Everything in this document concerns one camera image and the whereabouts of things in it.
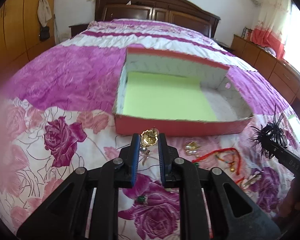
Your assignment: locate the black feather hair accessory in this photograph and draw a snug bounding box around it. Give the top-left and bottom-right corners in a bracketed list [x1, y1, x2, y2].
[249, 105, 287, 159]

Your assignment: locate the pink flower gold hair clip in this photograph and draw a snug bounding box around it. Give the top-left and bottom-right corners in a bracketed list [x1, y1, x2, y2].
[239, 171, 263, 194]

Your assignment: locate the green bead earring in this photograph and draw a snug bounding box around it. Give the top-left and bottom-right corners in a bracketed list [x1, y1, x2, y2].
[136, 196, 147, 204]

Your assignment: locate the gold pearl cluster earring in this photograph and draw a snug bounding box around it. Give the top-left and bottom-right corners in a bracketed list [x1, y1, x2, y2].
[184, 141, 200, 157]

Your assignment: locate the gold flower earring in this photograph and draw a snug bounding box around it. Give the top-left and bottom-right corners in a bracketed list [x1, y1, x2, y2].
[140, 127, 159, 147]

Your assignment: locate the low wooden cabinet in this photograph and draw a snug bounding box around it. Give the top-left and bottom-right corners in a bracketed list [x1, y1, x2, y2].
[231, 35, 300, 115]

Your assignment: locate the pink floral bedspread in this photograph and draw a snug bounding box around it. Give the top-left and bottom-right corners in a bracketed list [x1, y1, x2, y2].
[0, 19, 300, 233]

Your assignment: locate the pearl drop earring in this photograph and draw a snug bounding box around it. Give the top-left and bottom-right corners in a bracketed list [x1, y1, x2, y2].
[140, 146, 151, 166]

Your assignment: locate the red floral curtain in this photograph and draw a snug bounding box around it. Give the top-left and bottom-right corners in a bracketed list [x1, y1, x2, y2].
[251, 0, 292, 59]

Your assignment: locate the red cardboard shoe box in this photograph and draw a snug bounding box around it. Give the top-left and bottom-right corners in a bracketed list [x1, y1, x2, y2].
[113, 48, 254, 137]

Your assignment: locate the light green foam sheet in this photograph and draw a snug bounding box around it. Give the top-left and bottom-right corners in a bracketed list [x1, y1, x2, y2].
[122, 72, 217, 121]

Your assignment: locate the wooden wardrobe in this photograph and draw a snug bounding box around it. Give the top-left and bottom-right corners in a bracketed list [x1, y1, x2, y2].
[0, 0, 55, 78]

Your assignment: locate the black hanging bag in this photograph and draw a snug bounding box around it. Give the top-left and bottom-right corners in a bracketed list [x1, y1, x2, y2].
[39, 26, 50, 42]

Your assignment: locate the dark wooden nightstand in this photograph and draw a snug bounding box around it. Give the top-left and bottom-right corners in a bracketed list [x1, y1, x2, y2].
[69, 23, 89, 38]

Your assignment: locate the beige hanging bag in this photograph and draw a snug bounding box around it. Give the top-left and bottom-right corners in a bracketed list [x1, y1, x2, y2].
[37, 0, 52, 27]

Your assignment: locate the dark wooden headboard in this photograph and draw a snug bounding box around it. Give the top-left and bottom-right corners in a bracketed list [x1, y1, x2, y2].
[95, 0, 221, 38]

